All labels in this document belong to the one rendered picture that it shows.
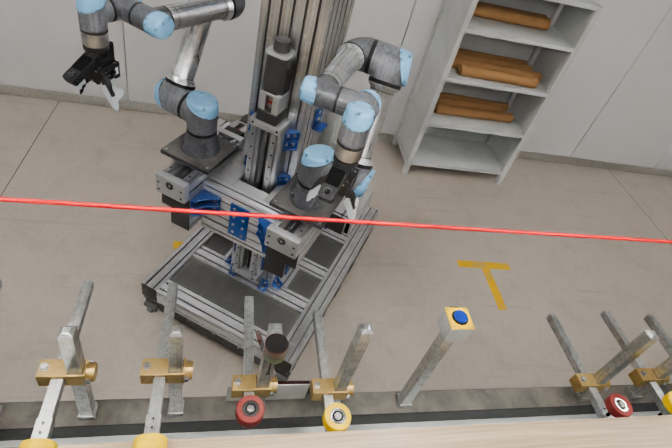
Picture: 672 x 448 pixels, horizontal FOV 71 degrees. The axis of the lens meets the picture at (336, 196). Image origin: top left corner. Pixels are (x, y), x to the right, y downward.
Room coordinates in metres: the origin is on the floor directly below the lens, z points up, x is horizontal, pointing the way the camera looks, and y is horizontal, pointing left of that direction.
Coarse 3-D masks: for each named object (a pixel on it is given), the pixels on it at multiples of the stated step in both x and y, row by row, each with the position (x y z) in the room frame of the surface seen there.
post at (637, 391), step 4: (664, 360) 1.19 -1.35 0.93; (668, 360) 1.19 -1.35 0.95; (660, 364) 1.19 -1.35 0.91; (664, 364) 1.18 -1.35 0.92; (668, 364) 1.18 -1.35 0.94; (656, 368) 1.19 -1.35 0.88; (660, 368) 1.18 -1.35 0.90; (664, 368) 1.17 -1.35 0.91; (668, 368) 1.17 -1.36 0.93; (656, 372) 1.18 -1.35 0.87; (660, 372) 1.17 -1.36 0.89; (664, 372) 1.16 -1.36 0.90; (668, 372) 1.17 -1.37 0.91; (660, 376) 1.16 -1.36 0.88; (664, 376) 1.17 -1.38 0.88; (632, 388) 1.18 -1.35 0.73; (636, 388) 1.18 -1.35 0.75; (640, 388) 1.17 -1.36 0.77; (644, 388) 1.16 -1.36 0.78; (632, 392) 1.17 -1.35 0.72; (636, 392) 1.17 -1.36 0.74; (640, 392) 1.16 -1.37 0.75; (644, 392) 1.17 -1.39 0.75
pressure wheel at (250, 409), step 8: (240, 400) 0.62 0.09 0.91; (248, 400) 0.62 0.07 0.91; (256, 400) 0.63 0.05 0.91; (240, 408) 0.60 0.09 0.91; (248, 408) 0.60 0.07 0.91; (256, 408) 0.61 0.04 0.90; (264, 408) 0.62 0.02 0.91; (240, 416) 0.57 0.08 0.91; (248, 416) 0.58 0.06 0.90; (256, 416) 0.59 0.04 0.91; (240, 424) 0.57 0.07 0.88; (248, 424) 0.56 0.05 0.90; (256, 424) 0.58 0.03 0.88
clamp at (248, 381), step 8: (232, 376) 0.70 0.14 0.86; (240, 376) 0.70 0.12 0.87; (248, 376) 0.71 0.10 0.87; (256, 376) 0.72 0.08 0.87; (232, 384) 0.67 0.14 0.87; (240, 384) 0.68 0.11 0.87; (248, 384) 0.69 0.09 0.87; (256, 384) 0.69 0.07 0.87; (272, 384) 0.71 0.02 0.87; (232, 392) 0.66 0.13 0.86; (240, 392) 0.66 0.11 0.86; (256, 392) 0.68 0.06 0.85; (264, 392) 0.69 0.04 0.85; (272, 392) 0.69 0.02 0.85
